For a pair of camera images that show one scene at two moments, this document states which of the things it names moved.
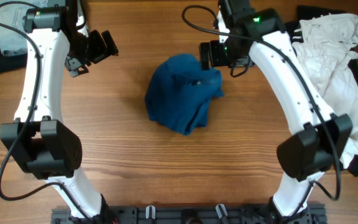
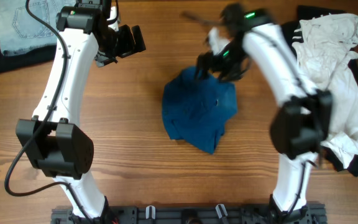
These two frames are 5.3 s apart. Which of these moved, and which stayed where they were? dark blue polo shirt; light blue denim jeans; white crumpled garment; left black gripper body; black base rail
Moved: dark blue polo shirt; left black gripper body
Stayed: white crumpled garment; black base rail; light blue denim jeans
